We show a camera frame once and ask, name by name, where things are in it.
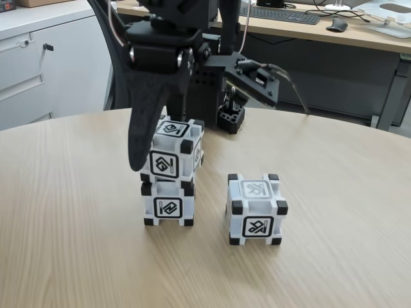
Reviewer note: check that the black mesh office chair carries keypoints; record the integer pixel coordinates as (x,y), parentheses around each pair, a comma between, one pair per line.
(117,83)

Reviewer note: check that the cardboard box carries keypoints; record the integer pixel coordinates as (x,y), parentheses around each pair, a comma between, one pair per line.
(51,2)

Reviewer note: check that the white drawer cabinet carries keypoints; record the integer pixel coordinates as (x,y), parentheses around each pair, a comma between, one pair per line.
(64,64)

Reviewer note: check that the white cube with diamond symbol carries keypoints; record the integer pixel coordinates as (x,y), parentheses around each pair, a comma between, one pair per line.
(175,144)

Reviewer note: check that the white round lamp base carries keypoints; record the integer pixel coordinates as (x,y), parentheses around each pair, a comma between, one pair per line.
(337,6)

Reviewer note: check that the black cabinet key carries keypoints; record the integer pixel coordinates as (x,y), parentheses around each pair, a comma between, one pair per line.
(48,47)

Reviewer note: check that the silver laptop stand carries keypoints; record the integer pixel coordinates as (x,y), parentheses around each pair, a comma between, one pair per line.
(388,19)

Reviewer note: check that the white cube with zigzag symbol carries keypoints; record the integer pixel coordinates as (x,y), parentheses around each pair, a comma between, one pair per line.
(168,207)

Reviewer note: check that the wooden office desk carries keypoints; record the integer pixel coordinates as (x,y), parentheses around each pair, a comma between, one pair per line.
(353,41)

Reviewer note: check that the black keyboard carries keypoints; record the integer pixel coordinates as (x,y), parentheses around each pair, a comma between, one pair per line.
(289,16)

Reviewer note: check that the white cube with crossed symbol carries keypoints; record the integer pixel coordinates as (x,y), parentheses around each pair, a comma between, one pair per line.
(257,208)

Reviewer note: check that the gripper camera module with mount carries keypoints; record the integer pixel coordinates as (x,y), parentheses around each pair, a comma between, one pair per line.
(253,80)

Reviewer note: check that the dark computer mouse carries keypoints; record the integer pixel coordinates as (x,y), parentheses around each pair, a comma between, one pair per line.
(337,25)

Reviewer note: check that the dark small box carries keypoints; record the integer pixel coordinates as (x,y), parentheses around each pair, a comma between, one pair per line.
(7,5)

